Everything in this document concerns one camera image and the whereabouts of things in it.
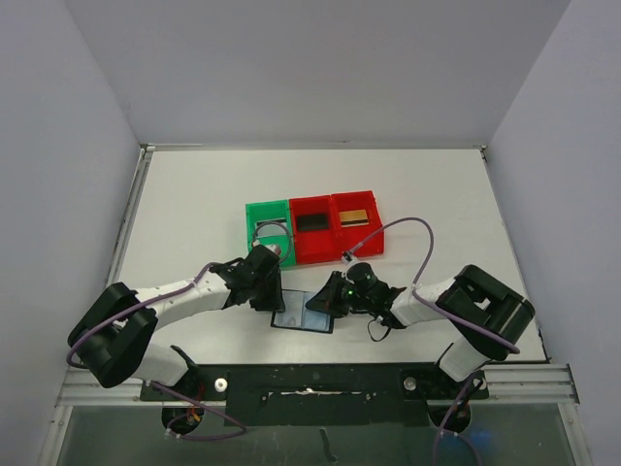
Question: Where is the red plastic bin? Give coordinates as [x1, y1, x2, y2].
[331, 190, 383, 252]
[289, 195, 339, 264]

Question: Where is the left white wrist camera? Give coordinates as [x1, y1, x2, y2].
[266, 244, 281, 255]

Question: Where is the middle red plastic bin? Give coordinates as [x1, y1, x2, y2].
[289, 195, 339, 264]

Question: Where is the right red plastic bin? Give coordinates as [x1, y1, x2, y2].
[331, 190, 383, 252]

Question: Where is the black VIP credit card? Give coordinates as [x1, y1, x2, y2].
[295, 213, 330, 232]

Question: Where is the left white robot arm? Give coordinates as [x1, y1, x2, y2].
[66, 244, 285, 395]

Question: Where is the green plastic bin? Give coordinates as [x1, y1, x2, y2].
[245, 199, 296, 267]

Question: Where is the aluminium frame rail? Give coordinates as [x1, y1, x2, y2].
[484, 363, 580, 404]

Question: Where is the gold credit card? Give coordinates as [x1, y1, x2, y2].
[339, 209, 369, 227]

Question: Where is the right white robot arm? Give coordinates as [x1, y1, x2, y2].
[305, 262, 535, 383]

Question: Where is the silver credit card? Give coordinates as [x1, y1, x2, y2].
[254, 218, 288, 238]

